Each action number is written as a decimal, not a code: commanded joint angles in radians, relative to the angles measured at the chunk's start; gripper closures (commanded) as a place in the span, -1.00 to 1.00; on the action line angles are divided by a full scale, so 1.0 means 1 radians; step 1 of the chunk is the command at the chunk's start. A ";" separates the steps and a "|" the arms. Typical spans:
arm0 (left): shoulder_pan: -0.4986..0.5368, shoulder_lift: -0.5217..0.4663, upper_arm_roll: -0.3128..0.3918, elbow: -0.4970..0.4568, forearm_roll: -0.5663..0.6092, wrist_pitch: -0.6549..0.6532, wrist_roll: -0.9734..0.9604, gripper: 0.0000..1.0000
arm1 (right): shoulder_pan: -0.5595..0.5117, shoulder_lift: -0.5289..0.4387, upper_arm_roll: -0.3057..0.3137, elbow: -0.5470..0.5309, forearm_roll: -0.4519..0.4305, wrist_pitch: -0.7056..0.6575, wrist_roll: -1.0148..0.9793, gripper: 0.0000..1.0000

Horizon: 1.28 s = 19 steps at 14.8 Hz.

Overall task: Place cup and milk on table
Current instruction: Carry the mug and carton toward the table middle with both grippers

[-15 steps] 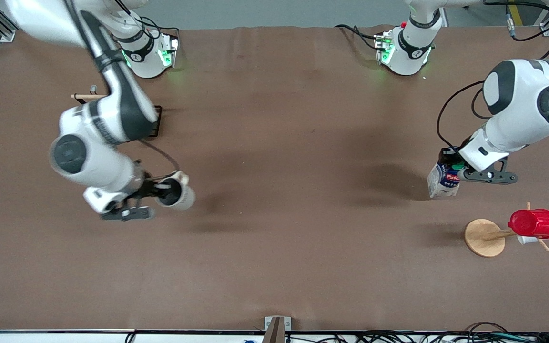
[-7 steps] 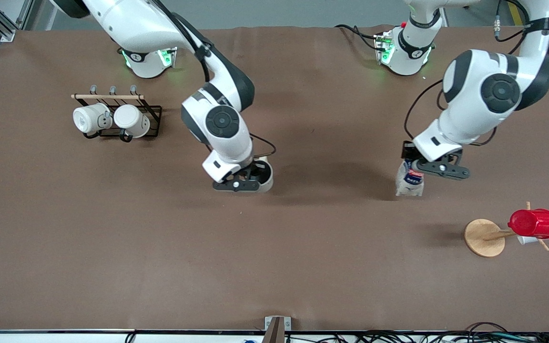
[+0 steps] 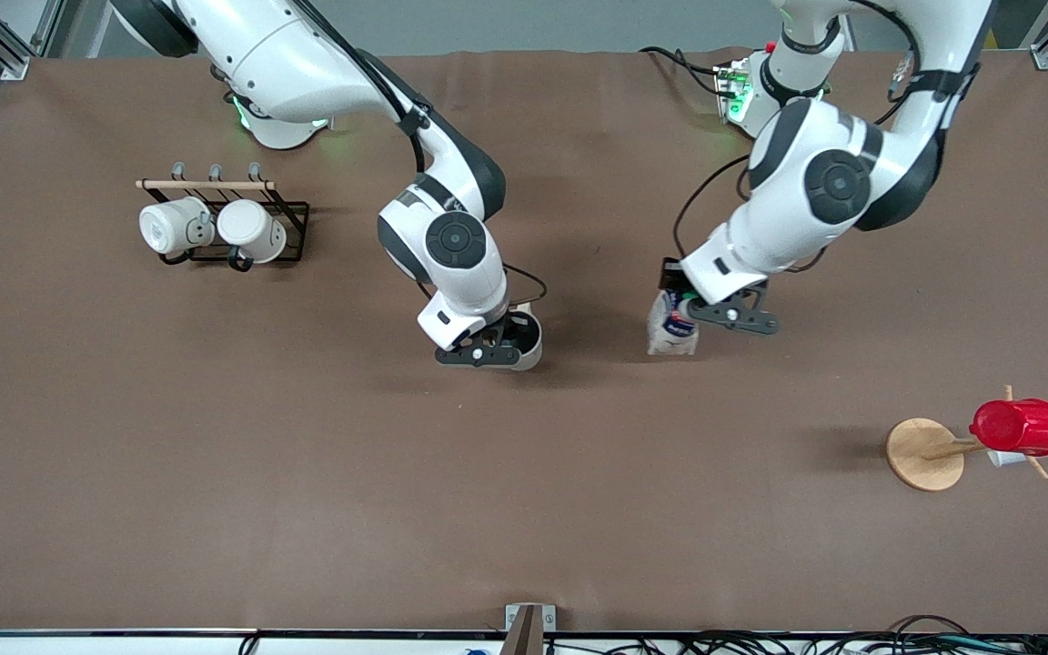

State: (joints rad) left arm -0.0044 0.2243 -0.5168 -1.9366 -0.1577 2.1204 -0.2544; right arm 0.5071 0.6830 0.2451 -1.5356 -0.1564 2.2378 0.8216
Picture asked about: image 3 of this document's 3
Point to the metal bracket with brown post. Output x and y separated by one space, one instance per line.
515 617

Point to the wooden mug tree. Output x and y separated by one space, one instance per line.
924 455

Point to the white mug with smiley face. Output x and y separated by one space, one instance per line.
169 226

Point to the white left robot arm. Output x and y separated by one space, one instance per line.
851 182

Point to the silver box with green light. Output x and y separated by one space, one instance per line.
731 91

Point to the small white cup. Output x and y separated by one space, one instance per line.
1004 458

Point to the white ribbed mug grey inside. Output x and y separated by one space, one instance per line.
531 347

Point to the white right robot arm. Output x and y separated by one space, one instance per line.
306 64

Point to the red ribbed cup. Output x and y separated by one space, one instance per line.
1020 428

